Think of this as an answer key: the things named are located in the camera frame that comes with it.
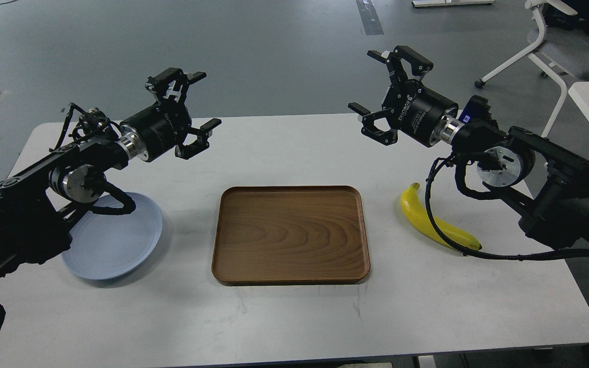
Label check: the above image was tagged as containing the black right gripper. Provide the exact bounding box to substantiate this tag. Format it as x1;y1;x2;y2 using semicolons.
348;45;460;148

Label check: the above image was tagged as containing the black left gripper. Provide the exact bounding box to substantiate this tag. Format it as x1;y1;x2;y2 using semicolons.
119;67;222;163

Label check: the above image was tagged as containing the yellow banana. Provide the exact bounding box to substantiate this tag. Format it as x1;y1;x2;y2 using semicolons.
399;182;482;251

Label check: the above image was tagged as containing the light blue plate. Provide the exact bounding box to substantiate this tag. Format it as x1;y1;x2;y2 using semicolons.
61;192;163;281

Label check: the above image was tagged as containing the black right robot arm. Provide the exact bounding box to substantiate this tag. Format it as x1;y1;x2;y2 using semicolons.
348;45;589;261

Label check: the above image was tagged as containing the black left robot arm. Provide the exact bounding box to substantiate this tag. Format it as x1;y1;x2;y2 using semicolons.
0;67;221;278

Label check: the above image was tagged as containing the brown wooden tray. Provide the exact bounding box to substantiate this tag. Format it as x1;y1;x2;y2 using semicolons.
211;186;370;286

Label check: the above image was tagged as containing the white office chair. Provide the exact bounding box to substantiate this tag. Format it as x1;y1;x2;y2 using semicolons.
474;1;589;137

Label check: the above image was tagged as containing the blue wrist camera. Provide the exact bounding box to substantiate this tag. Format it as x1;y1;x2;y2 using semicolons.
458;94;491;124

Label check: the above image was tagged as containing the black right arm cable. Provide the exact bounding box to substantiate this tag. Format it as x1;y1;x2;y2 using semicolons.
424;156;589;262

